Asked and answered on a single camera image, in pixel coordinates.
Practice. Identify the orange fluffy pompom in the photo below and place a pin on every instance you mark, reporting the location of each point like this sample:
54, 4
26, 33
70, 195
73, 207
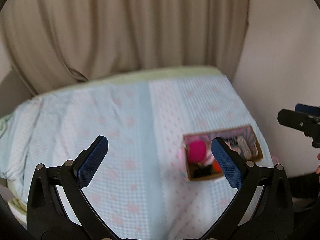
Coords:
216, 167

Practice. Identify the cardboard box pink lining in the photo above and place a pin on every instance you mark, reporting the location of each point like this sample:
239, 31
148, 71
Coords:
246, 131

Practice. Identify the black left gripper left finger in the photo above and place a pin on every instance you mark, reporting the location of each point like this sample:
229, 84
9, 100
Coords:
57, 207

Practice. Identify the black white patterned scrunchie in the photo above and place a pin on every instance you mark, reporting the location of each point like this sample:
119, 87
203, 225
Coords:
231, 141

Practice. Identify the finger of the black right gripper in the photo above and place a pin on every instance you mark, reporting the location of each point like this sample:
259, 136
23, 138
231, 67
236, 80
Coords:
310, 110
295, 120

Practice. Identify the pink fluffy scrunchie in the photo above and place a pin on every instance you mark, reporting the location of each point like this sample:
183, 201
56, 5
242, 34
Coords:
208, 160

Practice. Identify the magenta zip pouch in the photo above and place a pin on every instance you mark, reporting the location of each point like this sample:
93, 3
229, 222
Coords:
196, 151

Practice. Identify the green crumpled cloth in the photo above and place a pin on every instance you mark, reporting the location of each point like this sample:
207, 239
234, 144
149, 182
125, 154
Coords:
4, 124

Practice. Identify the light blue patterned blanket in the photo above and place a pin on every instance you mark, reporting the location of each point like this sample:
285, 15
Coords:
139, 189

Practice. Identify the person's right hand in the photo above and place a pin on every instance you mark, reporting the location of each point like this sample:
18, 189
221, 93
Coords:
318, 168

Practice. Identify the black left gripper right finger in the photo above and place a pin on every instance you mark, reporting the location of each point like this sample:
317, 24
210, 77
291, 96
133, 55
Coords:
262, 206

